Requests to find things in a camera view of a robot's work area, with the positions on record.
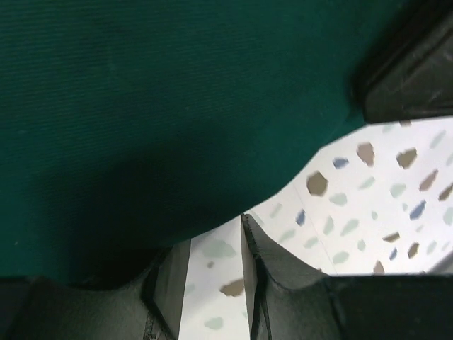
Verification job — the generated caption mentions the green surgical cloth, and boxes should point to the green surgical cloth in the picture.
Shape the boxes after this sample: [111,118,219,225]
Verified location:
[0,0,425,290]

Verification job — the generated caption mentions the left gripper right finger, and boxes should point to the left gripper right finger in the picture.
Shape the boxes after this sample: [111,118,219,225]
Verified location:
[241,214,452,339]

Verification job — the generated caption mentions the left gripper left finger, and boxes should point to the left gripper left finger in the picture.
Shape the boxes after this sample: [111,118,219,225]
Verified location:
[1,244,190,339]

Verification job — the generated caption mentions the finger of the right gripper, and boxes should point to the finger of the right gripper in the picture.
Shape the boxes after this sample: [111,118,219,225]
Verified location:
[353,1,452,124]

